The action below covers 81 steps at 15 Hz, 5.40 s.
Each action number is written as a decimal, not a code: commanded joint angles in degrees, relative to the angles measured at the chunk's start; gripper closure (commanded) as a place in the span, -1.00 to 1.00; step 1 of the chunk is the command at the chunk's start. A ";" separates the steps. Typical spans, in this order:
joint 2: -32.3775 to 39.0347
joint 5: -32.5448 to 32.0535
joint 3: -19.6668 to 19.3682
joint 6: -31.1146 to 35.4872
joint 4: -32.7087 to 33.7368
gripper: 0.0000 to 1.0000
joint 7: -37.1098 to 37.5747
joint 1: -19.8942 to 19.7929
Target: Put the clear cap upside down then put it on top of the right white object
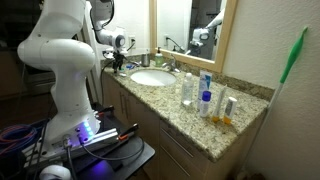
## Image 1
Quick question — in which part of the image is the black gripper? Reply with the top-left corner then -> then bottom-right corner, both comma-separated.
113,53 -> 125,70

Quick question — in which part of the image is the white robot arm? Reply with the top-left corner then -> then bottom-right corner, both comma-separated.
18,0 -> 122,149

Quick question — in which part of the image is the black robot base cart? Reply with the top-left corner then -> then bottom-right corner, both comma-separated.
23,103 -> 155,180

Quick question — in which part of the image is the white bottle blue cap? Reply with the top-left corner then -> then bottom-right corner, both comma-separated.
199,91 -> 211,117

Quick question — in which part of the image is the white tube orange cap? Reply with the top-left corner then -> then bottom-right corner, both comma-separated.
223,97 -> 237,125

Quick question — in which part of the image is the blue floss container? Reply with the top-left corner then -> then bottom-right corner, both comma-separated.
126,65 -> 134,69

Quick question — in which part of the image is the grey metal cup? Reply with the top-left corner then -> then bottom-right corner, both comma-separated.
141,54 -> 150,67

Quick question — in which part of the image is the green soap dispenser bottle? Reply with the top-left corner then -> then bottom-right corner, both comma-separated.
154,48 -> 163,67

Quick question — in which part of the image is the white oval sink basin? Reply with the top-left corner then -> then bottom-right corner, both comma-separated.
130,70 -> 176,86

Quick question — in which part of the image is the chrome faucet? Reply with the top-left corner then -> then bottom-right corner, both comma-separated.
162,54 -> 180,73

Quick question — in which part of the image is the clear plastic bottle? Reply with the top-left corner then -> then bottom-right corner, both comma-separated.
181,73 -> 194,106

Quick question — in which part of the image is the wood framed mirror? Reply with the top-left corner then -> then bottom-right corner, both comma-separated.
149,0 -> 238,73

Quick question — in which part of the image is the white blue lotion tube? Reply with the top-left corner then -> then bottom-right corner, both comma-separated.
197,70 -> 212,108

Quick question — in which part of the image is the slim white orange tube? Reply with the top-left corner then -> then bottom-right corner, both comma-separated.
212,85 -> 227,122

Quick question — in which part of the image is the wooden vanity cabinet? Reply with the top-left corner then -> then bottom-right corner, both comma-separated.
103,70 -> 268,180

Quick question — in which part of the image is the red blue cable coil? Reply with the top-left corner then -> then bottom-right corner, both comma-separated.
0,118 -> 51,158

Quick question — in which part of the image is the green white broom handle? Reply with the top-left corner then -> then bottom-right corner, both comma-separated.
239,26 -> 308,172

